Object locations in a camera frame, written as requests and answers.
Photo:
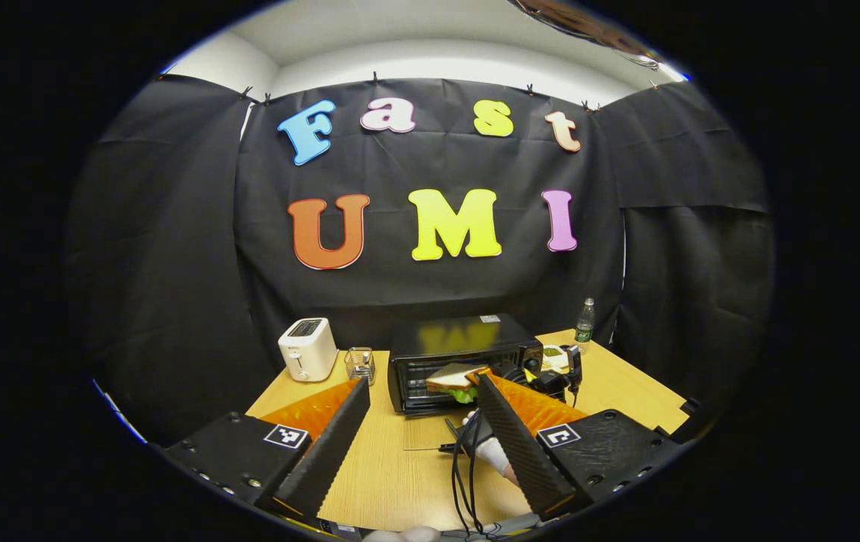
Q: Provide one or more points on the black backdrop cloth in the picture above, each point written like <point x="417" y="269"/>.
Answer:
<point x="430" y="162"/>

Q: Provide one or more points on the white divided bean dish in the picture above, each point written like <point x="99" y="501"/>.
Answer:
<point x="554" y="355"/>

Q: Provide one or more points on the clear water bottle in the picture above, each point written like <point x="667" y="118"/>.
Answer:
<point x="585" y="324"/>

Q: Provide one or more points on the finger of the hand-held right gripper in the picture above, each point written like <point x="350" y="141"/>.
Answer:
<point x="475" y="374"/>

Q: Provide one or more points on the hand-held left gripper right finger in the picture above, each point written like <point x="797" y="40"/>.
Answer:
<point x="524" y="455"/>

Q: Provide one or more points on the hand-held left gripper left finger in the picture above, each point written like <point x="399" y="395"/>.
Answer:
<point x="328" y="455"/>

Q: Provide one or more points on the lettuce sandwich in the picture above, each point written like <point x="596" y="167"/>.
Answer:
<point x="449" y="376"/>

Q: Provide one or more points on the black electric oven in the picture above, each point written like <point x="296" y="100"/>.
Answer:
<point x="460" y="335"/>

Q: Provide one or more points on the white toaster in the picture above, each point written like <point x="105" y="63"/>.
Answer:
<point x="308" y="350"/>

